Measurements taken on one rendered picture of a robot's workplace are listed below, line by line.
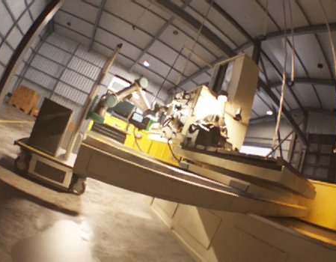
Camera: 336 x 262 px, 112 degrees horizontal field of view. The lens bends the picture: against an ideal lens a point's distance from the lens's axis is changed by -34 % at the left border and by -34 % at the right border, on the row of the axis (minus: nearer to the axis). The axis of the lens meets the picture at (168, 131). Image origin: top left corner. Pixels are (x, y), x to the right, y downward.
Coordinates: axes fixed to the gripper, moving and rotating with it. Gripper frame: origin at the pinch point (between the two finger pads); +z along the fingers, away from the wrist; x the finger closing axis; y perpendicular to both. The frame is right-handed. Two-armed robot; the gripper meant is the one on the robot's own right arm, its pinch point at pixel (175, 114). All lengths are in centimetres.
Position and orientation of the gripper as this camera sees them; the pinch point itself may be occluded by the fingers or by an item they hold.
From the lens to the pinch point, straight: 214.7
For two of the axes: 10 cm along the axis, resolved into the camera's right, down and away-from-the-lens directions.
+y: -4.5, -0.3, 8.9
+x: -3.6, 9.2, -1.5
